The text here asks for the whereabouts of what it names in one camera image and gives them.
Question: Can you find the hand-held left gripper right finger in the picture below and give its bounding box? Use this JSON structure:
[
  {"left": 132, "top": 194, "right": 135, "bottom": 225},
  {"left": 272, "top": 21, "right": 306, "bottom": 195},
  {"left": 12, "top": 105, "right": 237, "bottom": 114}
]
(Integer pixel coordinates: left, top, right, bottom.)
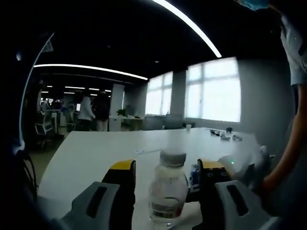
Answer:
[{"left": 197, "top": 158, "right": 270, "bottom": 230}]

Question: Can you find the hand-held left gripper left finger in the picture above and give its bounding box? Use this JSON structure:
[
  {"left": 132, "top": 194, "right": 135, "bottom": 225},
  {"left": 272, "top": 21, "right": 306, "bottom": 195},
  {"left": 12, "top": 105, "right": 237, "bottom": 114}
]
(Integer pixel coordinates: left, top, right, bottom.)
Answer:
[{"left": 61, "top": 159, "right": 137, "bottom": 230}]

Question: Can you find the light blue packet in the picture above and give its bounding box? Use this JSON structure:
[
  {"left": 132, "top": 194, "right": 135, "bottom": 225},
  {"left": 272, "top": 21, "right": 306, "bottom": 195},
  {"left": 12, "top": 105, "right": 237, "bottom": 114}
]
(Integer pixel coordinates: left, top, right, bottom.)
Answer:
[{"left": 189, "top": 163, "right": 201, "bottom": 193}]

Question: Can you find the clear plastic water bottle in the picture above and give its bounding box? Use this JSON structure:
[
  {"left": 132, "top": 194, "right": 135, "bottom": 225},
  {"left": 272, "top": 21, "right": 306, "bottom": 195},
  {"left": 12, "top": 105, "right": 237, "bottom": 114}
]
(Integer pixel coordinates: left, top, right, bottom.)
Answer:
[{"left": 148, "top": 149, "right": 189, "bottom": 229}]

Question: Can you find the white table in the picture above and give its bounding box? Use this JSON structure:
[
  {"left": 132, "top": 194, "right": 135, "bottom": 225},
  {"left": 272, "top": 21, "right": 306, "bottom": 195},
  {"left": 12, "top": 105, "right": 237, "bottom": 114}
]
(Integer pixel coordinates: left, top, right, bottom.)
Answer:
[{"left": 37, "top": 126, "right": 276, "bottom": 230}]

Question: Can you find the wide window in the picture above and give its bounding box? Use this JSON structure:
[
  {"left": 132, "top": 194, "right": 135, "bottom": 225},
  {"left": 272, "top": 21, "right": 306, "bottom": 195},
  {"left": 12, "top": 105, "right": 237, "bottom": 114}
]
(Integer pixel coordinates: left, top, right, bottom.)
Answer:
[{"left": 185, "top": 58, "right": 242, "bottom": 123}]

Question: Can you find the white cabinet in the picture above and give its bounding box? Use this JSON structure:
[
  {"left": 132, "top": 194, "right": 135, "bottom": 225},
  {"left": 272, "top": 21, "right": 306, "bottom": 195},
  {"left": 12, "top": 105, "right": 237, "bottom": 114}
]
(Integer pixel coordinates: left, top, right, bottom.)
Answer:
[{"left": 108, "top": 115, "right": 122, "bottom": 132}]

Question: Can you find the dark chair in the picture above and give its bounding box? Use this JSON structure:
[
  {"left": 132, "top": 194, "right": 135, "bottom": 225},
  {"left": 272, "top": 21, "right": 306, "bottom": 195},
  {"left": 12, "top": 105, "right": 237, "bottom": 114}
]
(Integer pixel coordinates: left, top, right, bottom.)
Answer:
[{"left": 164, "top": 114, "right": 183, "bottom": 130}]

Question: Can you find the white office chair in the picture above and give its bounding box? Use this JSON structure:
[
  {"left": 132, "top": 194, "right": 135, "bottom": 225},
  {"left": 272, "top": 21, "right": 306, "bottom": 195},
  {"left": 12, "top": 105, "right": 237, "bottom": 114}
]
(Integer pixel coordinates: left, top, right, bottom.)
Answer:
[{"left": 34, "top": 121, "right": 53, "bottom": 149}]

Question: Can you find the narrow window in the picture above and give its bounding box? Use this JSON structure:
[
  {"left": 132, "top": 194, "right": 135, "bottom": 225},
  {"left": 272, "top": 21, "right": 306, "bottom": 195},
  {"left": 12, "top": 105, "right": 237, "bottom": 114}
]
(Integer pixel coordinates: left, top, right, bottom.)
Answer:
[{"left": 144, "top": 71, "right": 174, "bottom": 116}]

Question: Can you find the long ceiling light strip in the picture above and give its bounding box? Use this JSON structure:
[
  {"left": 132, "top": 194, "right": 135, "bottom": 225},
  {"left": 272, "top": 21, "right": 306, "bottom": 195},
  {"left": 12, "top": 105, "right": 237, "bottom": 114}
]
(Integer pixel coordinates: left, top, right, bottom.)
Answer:
[
  {"left": 152, "top": 0, "right": 223, "bottom": 58},
  {"left": 33, "top": 63, "right": 149, "bottom": 80}
]

